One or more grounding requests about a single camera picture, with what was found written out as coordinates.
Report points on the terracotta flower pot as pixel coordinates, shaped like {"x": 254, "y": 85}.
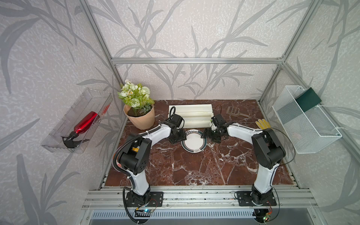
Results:
{"x": 143, "y": 122}

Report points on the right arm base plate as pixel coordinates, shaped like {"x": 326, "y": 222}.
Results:
{"x": 252, "y": 198}

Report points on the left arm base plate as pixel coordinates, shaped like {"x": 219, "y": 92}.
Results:
{"x": 153, "y": 199}

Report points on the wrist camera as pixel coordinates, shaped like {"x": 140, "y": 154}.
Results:
{"x": 176, "y": 120}
{"x": 218, "y": 120}

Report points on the red spray bottle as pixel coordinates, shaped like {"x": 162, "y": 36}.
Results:
{"x": 80, "y": 128}

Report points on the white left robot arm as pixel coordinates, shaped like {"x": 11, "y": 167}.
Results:
{"x": 133, "y": 156}

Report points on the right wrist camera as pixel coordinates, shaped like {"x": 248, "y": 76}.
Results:
{"x": 218, "y": 120}

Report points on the white wire mesh basket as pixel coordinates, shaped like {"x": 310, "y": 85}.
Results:
{"x": 309, "y": 131}

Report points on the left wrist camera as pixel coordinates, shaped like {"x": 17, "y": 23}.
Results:
{"x": 176, "y": 120}

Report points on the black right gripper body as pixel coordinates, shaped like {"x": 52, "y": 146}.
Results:
{"x": 213, "y": 135}

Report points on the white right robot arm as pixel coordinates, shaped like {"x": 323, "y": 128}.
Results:
{"x": 267, "y": 147}

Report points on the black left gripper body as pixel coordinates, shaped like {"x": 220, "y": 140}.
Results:
{"x": 178, "y": 136}

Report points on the white green artificial flowers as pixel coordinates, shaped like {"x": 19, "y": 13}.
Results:
{"x": 137, "y": 97}

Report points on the white plate green rim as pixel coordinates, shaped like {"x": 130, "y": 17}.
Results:
{"x": 194, "y": 142}

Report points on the brown slotted spatula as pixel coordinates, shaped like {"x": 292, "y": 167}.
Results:
{"x": 234, "y": 111}

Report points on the cream plastic wrap dispenser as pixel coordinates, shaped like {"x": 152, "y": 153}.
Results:
{"x": 195, "y": 116}

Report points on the yellow rubber glove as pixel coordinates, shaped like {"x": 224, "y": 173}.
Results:
{"x": 263, "y": 124}

